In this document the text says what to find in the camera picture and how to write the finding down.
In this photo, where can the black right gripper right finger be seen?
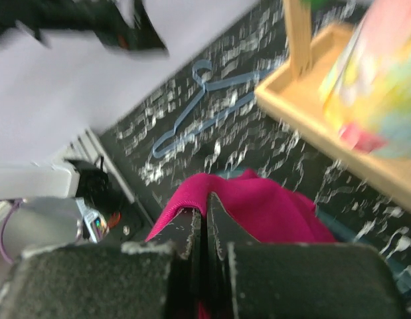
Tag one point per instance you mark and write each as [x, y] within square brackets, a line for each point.
[249, 279]

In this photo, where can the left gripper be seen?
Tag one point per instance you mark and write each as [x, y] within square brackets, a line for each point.
[102, 17]

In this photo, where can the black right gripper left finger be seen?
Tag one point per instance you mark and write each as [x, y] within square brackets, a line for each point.
[156, 279]

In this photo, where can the magenta pleated skirt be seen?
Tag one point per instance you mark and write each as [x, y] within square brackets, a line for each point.
[262, 207]

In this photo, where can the light blue plastic hanger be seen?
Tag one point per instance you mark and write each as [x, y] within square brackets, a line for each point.
[216, 99]

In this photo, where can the pastel floral skirt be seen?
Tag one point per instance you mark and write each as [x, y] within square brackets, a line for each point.
[367, 93]

